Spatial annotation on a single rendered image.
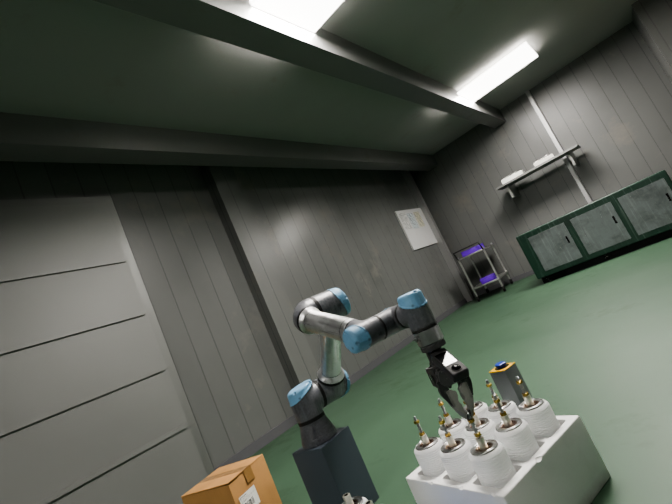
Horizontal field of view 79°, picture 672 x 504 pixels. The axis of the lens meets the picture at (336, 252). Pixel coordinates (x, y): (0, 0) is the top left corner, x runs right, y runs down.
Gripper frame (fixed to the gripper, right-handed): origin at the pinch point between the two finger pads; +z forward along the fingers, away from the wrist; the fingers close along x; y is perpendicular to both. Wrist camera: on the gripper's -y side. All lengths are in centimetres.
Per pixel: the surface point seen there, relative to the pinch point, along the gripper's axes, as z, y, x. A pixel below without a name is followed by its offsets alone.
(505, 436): 10.3, 2.0, -7.4
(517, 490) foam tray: 18.0, -7.7, -0.1
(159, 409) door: -30, 215, 135
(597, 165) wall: -81, 404, -496
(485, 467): 12.1, -3.0, 3.1
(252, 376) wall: -21, 275, 72
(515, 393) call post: 11.8, 29.3, -28.8
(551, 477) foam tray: 22.2, -3.1, -11.7
